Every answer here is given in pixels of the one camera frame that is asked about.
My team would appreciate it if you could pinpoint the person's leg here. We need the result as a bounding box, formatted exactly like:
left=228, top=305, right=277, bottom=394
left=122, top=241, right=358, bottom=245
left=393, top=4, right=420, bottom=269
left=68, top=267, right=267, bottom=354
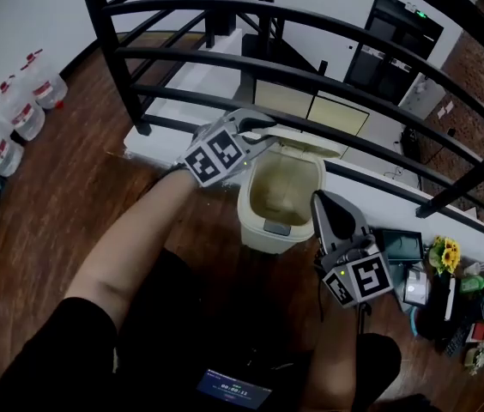
left=355, top=332, right=402, bottom=403
left=130, top=246, right=324, bottom=360

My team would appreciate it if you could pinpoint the green packet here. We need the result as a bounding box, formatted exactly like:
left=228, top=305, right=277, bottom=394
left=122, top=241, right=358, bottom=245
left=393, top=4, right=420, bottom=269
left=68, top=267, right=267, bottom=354
left=459, top=275, right=484, bottom=295

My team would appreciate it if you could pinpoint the black double door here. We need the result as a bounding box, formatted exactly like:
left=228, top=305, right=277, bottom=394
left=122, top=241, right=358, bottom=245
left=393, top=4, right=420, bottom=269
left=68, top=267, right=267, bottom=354
left=347, top=0, right=445, bottom=106

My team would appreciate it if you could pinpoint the black phone with lit screen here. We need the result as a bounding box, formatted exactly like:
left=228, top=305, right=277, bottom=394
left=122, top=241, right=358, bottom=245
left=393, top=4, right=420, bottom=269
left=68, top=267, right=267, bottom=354
left=195, top=367, right=273, bottom=411

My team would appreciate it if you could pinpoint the person's left leg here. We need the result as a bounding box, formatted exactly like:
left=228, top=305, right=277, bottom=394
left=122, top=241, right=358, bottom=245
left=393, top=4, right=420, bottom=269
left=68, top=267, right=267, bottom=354
left=130, top=246, right=324, bottom=360

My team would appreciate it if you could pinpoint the black metal railing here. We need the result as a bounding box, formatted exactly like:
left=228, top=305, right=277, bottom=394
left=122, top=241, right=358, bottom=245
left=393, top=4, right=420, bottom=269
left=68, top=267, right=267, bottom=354
left=76, top=0, right=484, bottom=259

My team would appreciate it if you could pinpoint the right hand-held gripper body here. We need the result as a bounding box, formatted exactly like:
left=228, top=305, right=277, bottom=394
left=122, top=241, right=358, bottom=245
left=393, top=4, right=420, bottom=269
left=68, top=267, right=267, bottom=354
left=321, top=229, right=394, bottom=308

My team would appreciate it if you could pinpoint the beige plastic trash bin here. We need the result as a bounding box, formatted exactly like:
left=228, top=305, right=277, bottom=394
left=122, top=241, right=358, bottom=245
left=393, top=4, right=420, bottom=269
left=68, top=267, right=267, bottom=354
left=236, top=124, right=348, bottom=255

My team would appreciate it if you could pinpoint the teal hoop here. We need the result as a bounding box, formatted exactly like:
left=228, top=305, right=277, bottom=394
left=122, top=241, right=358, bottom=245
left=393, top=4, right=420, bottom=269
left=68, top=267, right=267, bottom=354
left=408, top=305, right=421, bottom=336

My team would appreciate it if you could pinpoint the person's right leg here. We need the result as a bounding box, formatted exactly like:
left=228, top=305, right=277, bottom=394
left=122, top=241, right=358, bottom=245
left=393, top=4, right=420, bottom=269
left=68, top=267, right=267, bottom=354
left=355, top=332, right=402, bottom=403

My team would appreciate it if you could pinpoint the person's black shirt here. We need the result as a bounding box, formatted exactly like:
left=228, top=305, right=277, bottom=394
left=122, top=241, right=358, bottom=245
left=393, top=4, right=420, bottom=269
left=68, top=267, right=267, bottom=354
left=0, top=296, right=324, bottom=412

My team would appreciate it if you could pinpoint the black staircase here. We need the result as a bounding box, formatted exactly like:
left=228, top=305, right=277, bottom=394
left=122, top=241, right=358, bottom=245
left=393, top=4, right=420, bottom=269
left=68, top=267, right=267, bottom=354
left=241, top=0, right=329, bottom=89

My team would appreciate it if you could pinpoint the black bag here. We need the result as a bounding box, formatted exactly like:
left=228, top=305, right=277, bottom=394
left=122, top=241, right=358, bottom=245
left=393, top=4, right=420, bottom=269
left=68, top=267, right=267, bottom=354
left=417, top=272, right=483, bottom=342

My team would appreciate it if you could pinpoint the black framed picture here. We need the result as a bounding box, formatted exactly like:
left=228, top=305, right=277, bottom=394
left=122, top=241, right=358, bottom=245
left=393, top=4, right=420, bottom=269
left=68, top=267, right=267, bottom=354
left=402, top=266, right=432, bottom=306

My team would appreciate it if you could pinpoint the black remote control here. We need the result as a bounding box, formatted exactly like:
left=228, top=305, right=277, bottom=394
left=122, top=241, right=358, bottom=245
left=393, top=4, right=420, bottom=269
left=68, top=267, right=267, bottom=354
left=444, top=326, right=470, bottom=357

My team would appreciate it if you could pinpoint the person's left forearm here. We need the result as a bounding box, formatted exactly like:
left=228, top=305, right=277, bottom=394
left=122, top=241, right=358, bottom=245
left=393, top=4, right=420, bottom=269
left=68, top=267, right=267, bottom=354
left=64, top=167, right=196, bottom=330

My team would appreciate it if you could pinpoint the yellow sunflower bouquet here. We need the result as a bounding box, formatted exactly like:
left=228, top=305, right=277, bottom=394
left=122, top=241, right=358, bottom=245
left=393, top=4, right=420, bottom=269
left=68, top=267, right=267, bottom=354
left=428, top=236, right=461, bottom=276

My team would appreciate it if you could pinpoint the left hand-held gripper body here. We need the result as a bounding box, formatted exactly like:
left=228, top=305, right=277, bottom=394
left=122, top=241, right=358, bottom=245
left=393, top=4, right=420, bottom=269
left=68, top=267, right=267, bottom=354
left=183, top=118, right=250, bottom=187

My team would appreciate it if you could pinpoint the green exit sign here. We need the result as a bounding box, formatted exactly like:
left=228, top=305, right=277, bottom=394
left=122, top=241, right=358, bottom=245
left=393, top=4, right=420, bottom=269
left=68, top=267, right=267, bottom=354
left=404, top=1, right=430, bottom=19

